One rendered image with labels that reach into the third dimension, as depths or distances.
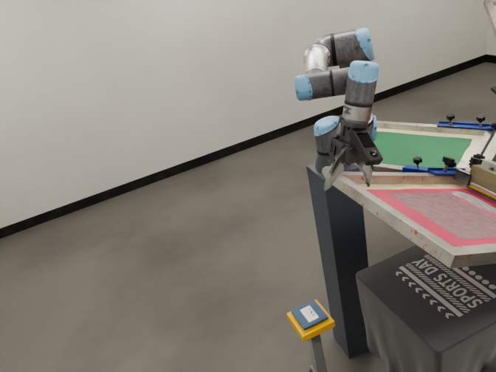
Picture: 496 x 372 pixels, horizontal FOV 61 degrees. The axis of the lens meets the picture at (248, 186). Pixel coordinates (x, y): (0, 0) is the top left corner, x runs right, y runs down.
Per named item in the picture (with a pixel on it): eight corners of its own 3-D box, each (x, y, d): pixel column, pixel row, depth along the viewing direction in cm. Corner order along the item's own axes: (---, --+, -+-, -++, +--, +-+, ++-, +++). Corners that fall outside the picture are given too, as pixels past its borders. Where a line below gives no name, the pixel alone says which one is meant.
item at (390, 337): (437, 434, 151) (438, 354, 131) (362, 345, 189) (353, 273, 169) (443, 430, 152) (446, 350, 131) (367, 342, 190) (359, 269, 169)
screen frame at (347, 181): (449, 269, 105) (455, 255, 103) (325, 181, 154) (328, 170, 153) (628, 249, 136) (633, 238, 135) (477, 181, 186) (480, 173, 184)
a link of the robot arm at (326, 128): (316, 143, 198) (312, 116, 192) (345, 139, 195) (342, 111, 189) (315, 154, 188) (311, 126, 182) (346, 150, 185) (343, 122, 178)
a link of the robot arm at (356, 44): (342, 132, 196) (329, 26, 155) (375, 128, 192) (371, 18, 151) (343, 151, 188) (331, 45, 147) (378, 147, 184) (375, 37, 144)
